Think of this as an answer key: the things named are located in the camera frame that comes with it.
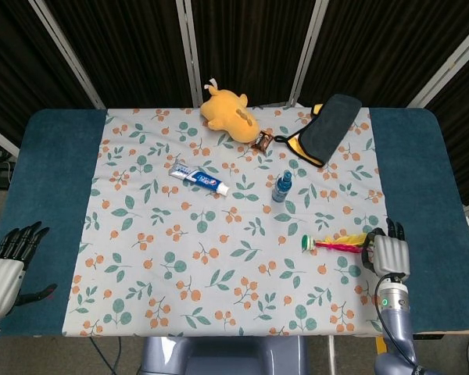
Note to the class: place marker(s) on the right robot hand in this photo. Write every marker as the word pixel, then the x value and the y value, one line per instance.
pixel 391 256

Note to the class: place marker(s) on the floral orange berry tablecloth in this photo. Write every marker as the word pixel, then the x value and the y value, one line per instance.
pixel 219 234

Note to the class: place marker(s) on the blue white toothpaste tube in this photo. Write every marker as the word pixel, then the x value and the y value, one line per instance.
pixel 199 177

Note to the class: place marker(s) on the blue felt table cover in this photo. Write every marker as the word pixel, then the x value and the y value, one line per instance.
pixel 43 176

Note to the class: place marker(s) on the dark folding screen panel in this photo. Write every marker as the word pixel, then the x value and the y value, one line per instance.
pixel 133 51
pixel 383 47
pixel 465 117
pixel 15 58
pixel 254 47

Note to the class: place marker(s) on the blue spray bottle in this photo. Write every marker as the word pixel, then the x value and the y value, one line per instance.
pixel 280 191

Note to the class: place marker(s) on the brown candy wrapper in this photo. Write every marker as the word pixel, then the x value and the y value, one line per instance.
pixel 262 140

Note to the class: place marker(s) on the pink yellow feather shuttlecock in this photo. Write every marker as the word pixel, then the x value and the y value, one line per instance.
pixel 338 246

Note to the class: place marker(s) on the grey-blue robot torso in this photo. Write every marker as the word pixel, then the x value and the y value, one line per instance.
pixel 223 357

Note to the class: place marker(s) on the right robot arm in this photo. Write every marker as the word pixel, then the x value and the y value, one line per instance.
pixel 394 312

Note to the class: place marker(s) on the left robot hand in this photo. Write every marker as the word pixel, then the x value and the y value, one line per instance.
pixel 2 279

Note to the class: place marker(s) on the yellow plush dinosaur toy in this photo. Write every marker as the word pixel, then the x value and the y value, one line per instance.
pixel 230 115

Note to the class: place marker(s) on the grey yellow microfibre towel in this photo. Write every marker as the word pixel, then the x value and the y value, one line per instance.
pixel 328 125

